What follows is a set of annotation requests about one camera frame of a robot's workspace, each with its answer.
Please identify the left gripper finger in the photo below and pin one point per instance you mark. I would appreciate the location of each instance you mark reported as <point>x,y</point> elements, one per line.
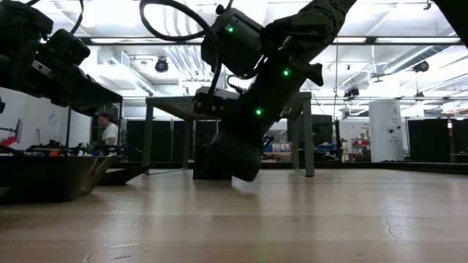
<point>89,110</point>
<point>87,92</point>

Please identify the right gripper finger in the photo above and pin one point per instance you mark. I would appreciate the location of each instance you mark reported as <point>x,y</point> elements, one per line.
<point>200,164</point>
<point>237,157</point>

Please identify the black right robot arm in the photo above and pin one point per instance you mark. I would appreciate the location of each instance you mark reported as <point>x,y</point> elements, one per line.
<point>314,22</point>

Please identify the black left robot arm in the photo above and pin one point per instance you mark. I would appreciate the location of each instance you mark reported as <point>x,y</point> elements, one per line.
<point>18,18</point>

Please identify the black teardrop mini plate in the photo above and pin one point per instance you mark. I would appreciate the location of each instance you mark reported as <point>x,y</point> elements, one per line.
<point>124,176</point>

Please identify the black deep square mini bowl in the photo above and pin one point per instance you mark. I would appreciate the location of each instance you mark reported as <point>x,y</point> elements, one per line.
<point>47,179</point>

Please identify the person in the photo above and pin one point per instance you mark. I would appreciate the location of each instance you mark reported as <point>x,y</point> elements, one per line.
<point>109,133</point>

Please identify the black partition curtain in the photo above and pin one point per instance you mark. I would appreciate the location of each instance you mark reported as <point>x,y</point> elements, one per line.
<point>161,142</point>
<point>428,140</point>

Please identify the grey perforated metal shelf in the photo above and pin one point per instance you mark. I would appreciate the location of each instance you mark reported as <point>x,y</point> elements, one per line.
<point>308,139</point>

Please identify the black ceiling spotlight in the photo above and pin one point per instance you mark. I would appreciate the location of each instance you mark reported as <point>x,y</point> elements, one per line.
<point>351,92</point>
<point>161,65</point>
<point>421,66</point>

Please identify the white column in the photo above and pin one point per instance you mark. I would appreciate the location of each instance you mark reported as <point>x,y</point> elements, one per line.
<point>384,124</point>

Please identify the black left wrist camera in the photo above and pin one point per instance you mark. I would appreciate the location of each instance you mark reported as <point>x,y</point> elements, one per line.
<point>67,47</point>

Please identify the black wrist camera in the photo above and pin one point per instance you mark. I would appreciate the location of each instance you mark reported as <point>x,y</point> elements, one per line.
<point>234,47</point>
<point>67,47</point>

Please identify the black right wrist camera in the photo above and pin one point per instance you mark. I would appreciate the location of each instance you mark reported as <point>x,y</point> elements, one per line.
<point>234,47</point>

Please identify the black aluminium table frame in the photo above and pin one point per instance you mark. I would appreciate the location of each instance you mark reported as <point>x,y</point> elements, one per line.
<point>365,166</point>

